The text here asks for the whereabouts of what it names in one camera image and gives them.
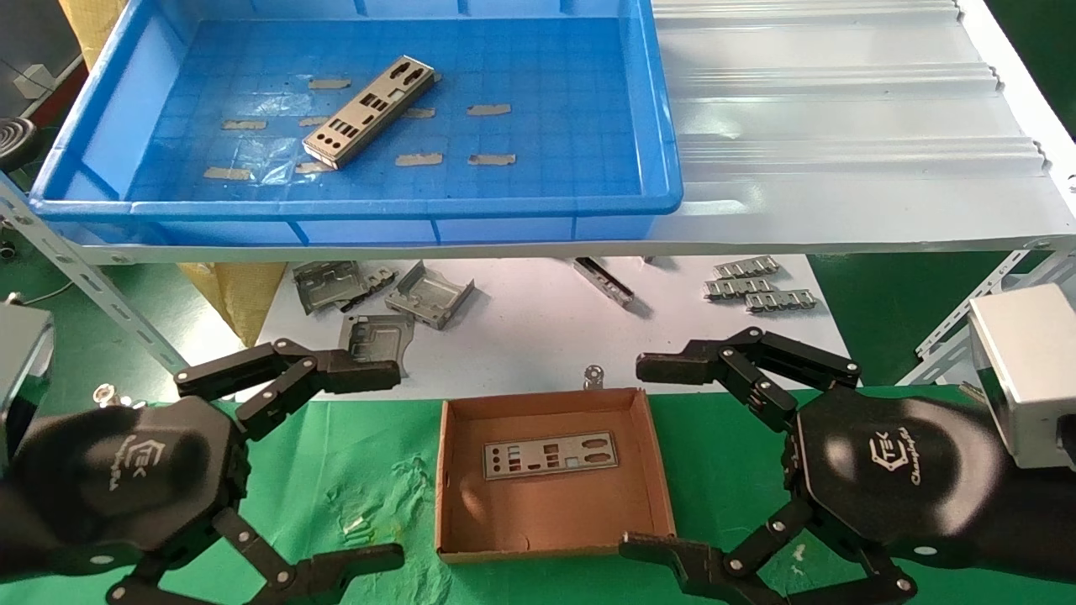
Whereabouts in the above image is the grey metal shelf board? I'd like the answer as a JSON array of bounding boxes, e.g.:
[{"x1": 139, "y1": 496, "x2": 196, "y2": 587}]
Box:
[{"x1": 50, "y1": 0, "x2": 1076, "y2": 263}]

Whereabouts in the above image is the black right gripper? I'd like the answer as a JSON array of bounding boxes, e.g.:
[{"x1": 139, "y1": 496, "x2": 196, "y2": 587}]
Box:
[{"x1": 620, "y1": 328, "x2": 1076, "y2": 605}]

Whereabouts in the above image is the brown cardboard box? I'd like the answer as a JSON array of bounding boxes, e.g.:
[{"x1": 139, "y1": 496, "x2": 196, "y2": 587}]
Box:
[{"x1": 435, "y1": 387, "x2": 678, "y2": 564}]

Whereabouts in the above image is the slotted metal comb part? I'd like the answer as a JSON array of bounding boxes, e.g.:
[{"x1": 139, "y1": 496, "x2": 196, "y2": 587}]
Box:
[
  {"x1": 704, "y1": 278, "x2": 776, "y2": 300},
  {"x1": 746, "y1": 289, "x2": 818, "y2": 313},
  {"x1": 715, "y1": 255, "x2": 780, "y2": 279}
]

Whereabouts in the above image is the blue plastic tray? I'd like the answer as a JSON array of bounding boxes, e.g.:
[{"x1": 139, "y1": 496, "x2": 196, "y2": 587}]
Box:
[{"x1": 29, "y1": 0, "x2": 686, "y2": 246}]

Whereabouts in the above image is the perforated shelf brace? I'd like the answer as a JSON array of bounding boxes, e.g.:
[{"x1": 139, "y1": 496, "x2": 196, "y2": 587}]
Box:
[{"x1": 915, "y1": 248, "x2": 1076, "y2": 387}]

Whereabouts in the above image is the perforated shelf upright post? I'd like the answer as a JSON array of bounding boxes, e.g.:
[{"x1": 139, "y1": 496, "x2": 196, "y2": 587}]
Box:
[{"x1": 0, "y1": 178, "x2": 224, "y2": 402}]

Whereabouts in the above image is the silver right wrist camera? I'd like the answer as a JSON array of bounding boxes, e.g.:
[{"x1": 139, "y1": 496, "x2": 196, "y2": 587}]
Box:
[{"x1": 960, "y1": 284, "x2": 1076, "y2": 470}]

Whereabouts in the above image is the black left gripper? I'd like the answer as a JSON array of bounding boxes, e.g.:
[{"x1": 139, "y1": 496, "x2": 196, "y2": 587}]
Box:
[{"x1": 0, "y1": 339, "x2": 406, "y2": 605}]

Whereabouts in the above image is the clear tape patch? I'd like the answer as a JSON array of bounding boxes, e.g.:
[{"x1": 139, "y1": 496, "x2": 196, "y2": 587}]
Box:
[{"x1": 240, "y1": 134, "x2": 297, "y2": 184}]

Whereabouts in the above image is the green cloth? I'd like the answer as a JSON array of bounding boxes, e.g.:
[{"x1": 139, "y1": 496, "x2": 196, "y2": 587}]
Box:
[{"x1": 0, "y1": 385, "x2": 1076, "y2": 605}]

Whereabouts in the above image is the square grey metal bracket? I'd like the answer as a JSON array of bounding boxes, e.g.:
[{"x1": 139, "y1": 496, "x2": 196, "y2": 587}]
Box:
[{"x1": 339, "y1": 313, "x2": 416, "y2": 379}]

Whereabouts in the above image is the metal IO shield plate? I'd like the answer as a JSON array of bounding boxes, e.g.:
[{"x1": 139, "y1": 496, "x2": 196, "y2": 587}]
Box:
[{"x1": 483, "y1": 431, "x2": 619, "y2": 481}]

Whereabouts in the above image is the long metal rail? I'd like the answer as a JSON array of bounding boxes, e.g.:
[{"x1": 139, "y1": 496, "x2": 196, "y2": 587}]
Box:
[{"x1": 574, "y1": 257, "x2": 636, "y2": 306}]

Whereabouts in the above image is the stack of metal shield plates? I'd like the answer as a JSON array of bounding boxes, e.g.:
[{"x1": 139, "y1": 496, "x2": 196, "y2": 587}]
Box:
[{"x1": 301, "y1": 55, "x2": 436, "y2": 171}]

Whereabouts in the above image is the grey coiled hose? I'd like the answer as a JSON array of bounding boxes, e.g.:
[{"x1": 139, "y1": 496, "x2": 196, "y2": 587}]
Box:
[{"x1": 0, "y1": 118, "x2": 39, "y2": 173}]

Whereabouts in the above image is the small white box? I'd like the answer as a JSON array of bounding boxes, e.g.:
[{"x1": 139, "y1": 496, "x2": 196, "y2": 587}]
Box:
[{"x1": 13, "y1": 63, "x2": 55, "y2": 97}]

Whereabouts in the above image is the white floor cable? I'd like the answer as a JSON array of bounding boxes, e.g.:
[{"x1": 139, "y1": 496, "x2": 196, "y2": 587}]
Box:
[{"x1": 0, "y1": 281, "x2": 76, "y2": 310}]

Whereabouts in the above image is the folded metal tray bracket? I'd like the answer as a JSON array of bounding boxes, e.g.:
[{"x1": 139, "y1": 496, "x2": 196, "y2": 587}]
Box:
[{"x1": 385, "y1": 260, "x2": 476, "y2": 330}]

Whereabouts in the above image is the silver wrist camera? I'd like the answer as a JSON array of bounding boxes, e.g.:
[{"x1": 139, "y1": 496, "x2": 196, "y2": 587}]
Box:
[
  {"x1": 960, "y1": 284, "x2": 1076, "y2": 470},
  {"x1": 0, "y1": 302, "x2": 56, "y2": 476}
]

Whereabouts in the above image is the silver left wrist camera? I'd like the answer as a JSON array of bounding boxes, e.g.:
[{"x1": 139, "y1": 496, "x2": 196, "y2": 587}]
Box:
[{"x1": 0, "y1": 302, "x2": 56, "y2": 476}]

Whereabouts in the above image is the yellow woven sack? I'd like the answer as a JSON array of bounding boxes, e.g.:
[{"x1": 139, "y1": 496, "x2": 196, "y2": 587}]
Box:
[
  {"x1": 57, "y1": 0, "x2": 127, "y2": 72},
  {"x1": 177, "y1": 262, "x2": 288, "y2": 348}
]

